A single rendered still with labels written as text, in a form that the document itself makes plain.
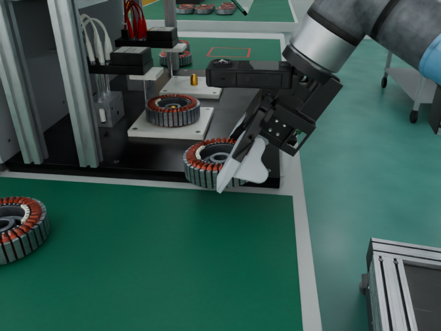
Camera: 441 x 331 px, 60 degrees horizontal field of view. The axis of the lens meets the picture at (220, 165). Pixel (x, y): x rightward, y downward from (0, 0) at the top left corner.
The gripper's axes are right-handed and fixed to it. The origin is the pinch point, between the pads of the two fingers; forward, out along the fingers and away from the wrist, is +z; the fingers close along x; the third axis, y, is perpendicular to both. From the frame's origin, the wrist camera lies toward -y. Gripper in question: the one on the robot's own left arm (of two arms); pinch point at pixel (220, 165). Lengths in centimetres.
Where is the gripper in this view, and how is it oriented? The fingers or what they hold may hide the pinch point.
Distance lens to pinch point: 58.7
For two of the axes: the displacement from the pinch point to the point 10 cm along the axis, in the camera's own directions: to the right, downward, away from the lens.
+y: 8.6, 4.8, 1.4
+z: -4.9, 7.3, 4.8
